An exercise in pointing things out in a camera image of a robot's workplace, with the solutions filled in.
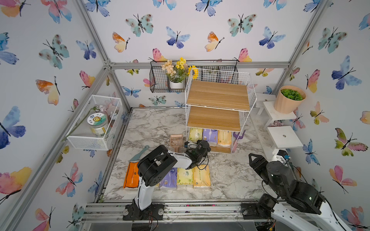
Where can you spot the artificial flowers in white pot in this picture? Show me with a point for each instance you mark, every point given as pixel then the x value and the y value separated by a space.
pixel 177 74

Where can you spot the pink pot with green plant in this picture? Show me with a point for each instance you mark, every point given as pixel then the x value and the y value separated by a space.
pixel 286 105

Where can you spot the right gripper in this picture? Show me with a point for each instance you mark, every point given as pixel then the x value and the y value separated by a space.
pixel 261 161

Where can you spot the yellow tissue pack bottom shelf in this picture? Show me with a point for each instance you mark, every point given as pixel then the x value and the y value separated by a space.
pixel 224 138

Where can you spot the purple tissue pack bottom shelf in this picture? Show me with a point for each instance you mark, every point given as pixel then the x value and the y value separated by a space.
pixel 211 136

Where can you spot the aluminium front rail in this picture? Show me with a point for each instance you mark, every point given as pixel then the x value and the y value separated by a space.
pixel 168 212

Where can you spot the yellow tissue pack shelf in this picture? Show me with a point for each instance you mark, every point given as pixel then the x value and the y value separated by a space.
pixel 201 177
pixel 224 138

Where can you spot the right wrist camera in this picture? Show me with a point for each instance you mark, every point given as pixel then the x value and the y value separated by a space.
pixel 283 156

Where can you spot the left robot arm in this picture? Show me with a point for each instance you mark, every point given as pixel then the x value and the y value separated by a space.
pixel 158 163

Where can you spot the teal plastic spatula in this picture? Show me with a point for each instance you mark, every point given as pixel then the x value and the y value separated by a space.
pixel 137 157

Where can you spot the white wire three-tier shelf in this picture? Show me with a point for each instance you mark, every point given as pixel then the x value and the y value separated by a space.
pixel 219 106

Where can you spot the green tissue pack shelf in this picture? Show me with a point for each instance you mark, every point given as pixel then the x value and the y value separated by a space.
pixel 195 134
pixel 185 177

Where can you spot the green tissue pack bottom shelf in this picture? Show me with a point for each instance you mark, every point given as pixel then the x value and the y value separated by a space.
pixel 195 134

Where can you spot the white mesh wall basket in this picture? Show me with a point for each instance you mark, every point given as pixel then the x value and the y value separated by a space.
pixel 80 135

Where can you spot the glass jar with green lid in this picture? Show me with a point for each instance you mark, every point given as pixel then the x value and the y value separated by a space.
pixel 98 123

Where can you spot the orange tissue pack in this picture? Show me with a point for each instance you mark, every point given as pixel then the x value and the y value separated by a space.
pixel 132 176

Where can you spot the purple plastic scoop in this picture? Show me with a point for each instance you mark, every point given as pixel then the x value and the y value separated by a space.
pixel 238 136

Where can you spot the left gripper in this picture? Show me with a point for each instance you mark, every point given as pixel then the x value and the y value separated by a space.
pixel 205 152

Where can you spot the purple tissue pack shelf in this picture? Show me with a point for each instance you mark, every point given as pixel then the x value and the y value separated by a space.
pixel 169 181
pixel 211 136

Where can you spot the black wire wall basket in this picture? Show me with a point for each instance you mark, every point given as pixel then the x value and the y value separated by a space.
pixel 159 82

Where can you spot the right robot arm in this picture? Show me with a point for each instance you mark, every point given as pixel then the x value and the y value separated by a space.
pixel 298 205

